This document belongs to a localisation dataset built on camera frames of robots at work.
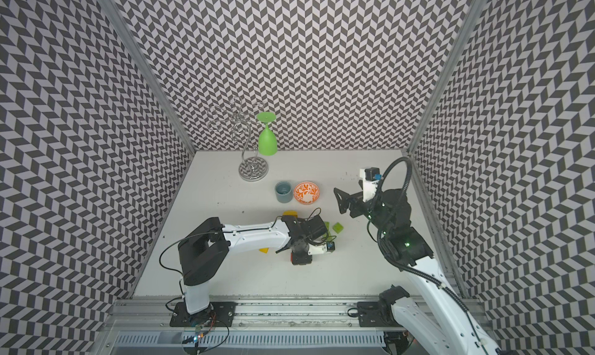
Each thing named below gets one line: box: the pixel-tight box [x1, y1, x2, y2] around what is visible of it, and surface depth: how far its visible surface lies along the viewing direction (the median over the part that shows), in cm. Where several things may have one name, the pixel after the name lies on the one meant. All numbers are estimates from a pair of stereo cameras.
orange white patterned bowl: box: [293, 181, 320, 206], surface depth 102 cm
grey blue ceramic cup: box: [274, 181, 294, 204], surface depth 101 cm
